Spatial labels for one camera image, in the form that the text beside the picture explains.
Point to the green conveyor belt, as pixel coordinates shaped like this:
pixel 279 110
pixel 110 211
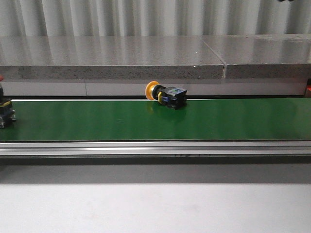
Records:
pixel 228 119

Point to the grey granite slab right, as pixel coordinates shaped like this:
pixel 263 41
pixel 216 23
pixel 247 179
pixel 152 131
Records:
pixel 263 56

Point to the grey granite slab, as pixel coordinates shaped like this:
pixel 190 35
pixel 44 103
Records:
pixel 107 58
pixel 263 56

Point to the grey granite slab left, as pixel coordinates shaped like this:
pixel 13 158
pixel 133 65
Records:
pixel 107 58

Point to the red plastic tray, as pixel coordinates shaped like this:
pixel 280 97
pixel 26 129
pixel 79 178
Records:
pixel 308 91

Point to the white pleated curtain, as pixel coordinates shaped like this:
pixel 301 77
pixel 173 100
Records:
pixel 153 17

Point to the aluminium conveyor side rail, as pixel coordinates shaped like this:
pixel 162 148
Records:
pixel 153 149

